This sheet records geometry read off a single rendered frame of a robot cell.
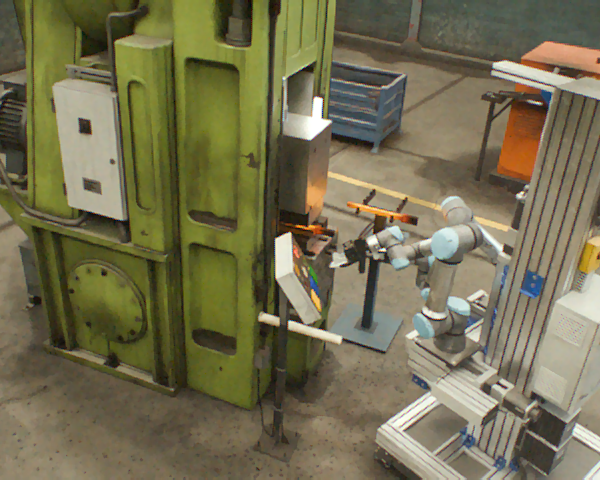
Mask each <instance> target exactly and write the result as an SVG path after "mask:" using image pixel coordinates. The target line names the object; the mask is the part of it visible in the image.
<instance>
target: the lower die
mask: <svg viewBox="0 0 600 480"><path fill-rule="evenodd" d="M281 228H282V229H283V233H282V230H281V233H280V236H282V235H285V234H287V233H288V231H289V230H290V231H291V233H292V235H293V237H294V239H295V236H296V233H297V232H298V233H299V237H298V234H297V237H296V242H297V244H298V245H299V247H300V248H302V249H306V250H310V249H311V247H312V246H313V245H314V244H315V242H316V241H317V240H318V239H319V238H320V235H321V234H315V230H312V229H308V228H304V227H300V226H295V225H291V224H287V223H283V222H279V232H280V229H281ZM312 244H313V245H312Z"/></svg>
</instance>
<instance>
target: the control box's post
mask: <svg viewBox="0 0 600 480"><path fill-rule="evenodd" d="M289 315H290V302H289V303H288V304H285V303H282V302H280V316H279V344H278V365H277V369H281V370H284V369H285V367H286V363H287V345H288V327H289ZM285 377H286V370H285V372H282V371H279V370H277V386H276V406H275V408H277V409H280V410H282V408H283V407H284V397H285V380H286V378H285ZM283 415H284V409H283V410H282V411H278V410H275V428H274V437H275V433H276V432H278V443H280V439H281V431H283Z"/></svg>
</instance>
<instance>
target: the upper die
mask: <svg viewBox="0 0 600 480"><path fill-rule="evenodd" d="M323 198H324V197H322V198H321V199H320V201H319V202H318V203H317V204H315V205H314V206H313V207H312V208H310V210H309V211H308V213H307V214H306V215H305V214H301V213H296V212H292V211H288V210H284V209H280V211H279V220H281V221H285V222H289V223H293V224H297V225H301V226H305V227H309V226H310V225H311V224H312V223H313V221H314V220H315V219H316V218H317V217H318V216H319V215H320V213H321V212H322V209H323Z"/></svg>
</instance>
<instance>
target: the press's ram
mask: <svg viewBox="0 0 600 480"><path fill-rule="evenodd" d="M287 117H288V122H287V123H285V124H283V142H282V166H281V189H280V209H284V210H288V211H292V212H296V213H301V214H305V215H306V214H307V213H308V211H309V210H310V208H312V207H313V206H314V205H315V204H317V203H318V202H319V201H320V199H321V198H322V197H323V196H324V195H325V194H326V193H327V185H328V173H329V161H330V149H331V124H332V121H330V120H326V119H321V118H316V117H310V116H305V115H300V114H295V113H290V112H289V113H287Z"/></svg>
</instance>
